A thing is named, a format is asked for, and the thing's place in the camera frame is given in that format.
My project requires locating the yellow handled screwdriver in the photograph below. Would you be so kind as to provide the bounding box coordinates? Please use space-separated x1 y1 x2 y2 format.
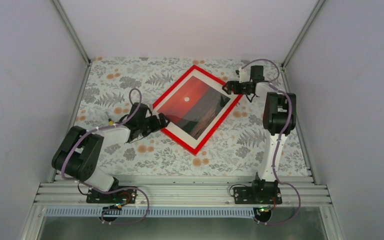
105 112 114 126

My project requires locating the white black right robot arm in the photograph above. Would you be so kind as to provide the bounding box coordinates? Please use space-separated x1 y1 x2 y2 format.
222 65 301 204

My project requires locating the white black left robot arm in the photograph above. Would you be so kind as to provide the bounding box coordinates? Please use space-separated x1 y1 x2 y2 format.
51 102 171 203

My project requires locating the sunset photo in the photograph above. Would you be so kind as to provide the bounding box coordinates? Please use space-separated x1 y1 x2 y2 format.
158 76 231 140

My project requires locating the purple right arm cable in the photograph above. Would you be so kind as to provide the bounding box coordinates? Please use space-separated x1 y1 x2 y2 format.
239 58 302 227

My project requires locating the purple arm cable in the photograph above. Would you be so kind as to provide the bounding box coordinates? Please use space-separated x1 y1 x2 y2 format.
60 87 150 227
239 58 302 227

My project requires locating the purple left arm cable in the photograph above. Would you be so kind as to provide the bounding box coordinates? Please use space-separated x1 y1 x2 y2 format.
60 87 150 227

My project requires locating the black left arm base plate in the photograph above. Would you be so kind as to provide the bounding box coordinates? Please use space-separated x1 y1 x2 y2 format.
86 189 137 205

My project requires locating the aluminium corner post right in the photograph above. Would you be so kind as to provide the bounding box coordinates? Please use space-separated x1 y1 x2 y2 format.
280 0 327 69

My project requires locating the aluminium corner post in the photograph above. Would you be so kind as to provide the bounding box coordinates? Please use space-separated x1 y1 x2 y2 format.
50 0 91 67
280 0 327 69

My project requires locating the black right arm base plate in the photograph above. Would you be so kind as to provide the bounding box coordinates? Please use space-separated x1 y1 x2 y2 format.
232 186 283 205

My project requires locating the grey slotted cable duct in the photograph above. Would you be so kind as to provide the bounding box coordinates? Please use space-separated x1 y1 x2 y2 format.
44 206 255 219

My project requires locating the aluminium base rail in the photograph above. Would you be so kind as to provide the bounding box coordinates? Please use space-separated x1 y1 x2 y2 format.
34 175 332 207

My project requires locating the aluminium corner post left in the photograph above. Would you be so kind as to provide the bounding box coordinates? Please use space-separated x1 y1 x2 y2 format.
50 0 91 67

